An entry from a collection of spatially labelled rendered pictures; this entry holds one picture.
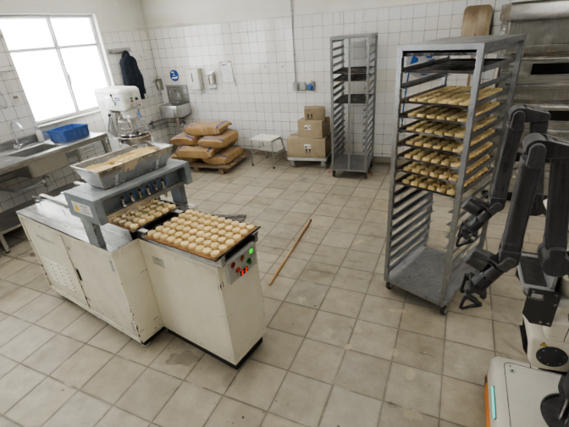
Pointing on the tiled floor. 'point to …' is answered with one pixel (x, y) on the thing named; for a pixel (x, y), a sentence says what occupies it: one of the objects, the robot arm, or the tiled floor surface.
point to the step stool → (268, 145)
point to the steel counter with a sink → (37, 167)
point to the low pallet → (218, 164)
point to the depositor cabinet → (96, 270)
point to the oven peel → (476, 23)
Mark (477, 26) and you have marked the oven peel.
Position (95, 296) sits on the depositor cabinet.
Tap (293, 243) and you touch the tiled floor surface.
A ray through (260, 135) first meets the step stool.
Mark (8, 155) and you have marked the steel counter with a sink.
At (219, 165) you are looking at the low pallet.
